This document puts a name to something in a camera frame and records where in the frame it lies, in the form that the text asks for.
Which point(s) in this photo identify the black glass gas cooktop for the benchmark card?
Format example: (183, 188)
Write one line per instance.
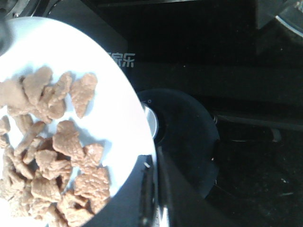
(207, 49)

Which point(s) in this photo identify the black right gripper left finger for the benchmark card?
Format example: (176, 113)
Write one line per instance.
(133, 204)

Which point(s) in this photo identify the light blue plate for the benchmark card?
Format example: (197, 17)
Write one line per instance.
(114, 116)

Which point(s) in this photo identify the right silver stove knob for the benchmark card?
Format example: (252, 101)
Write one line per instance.
(187, 134)

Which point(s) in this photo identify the right black pan support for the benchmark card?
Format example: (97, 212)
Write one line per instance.
(280, 26)

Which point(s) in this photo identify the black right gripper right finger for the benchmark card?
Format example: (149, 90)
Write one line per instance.
(180, 205)

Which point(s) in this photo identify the brown meat pieces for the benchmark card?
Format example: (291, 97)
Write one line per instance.
(47, 175)

